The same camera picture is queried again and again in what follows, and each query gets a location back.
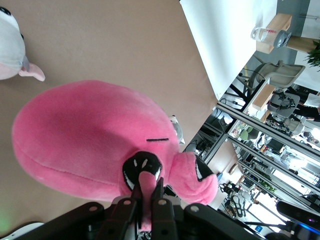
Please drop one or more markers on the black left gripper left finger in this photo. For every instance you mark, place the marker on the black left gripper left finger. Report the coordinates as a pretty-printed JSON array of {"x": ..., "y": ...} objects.
[{"x": 122, "y": 220}]

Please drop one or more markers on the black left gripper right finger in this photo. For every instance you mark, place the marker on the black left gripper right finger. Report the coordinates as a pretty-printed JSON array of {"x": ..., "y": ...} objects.
[{"x": 162, "y": 220}]

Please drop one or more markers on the round bright pink plush toy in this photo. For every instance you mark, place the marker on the round bright pink plush toy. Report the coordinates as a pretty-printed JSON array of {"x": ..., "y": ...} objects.
[{"x": 95, "y": 140}]

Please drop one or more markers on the grey husky plush toy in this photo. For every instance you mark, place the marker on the grey husky plush toy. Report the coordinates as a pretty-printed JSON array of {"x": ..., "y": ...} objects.
[{"x": 178, "y": 130}]

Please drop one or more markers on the pale pink pig plush toy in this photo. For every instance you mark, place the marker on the pale pink pig plush toy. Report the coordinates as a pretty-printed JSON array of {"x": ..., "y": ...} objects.
[{"x": 11, "y": 45}]

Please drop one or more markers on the beige office chair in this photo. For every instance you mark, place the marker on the beige office chair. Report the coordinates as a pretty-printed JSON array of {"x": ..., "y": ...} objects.
[{"x": 277, "y": 73}]

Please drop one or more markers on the clear plastic water bottle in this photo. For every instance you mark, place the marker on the clear plastic water bottle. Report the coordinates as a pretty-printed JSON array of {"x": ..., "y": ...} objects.
[{"x": 270, "y": 35}]

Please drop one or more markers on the wooden shelf box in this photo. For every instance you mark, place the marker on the wooden shelf box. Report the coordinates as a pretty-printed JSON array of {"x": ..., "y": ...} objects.
[{"x": 275, "y": 32}]

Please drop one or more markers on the green potted plant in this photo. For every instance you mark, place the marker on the green potted plant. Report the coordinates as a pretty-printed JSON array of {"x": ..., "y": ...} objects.
[{"x": 313, "y": 53}]

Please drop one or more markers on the aluminium frame profile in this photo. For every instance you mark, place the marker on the aluminium frame profile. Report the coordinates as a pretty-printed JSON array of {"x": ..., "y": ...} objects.
[{"x": 262, "y": 135}]

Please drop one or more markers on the black camera on stand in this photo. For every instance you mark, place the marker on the black camera on stand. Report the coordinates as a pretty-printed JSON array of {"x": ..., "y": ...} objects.
[{"x": 297, "y": 215}]

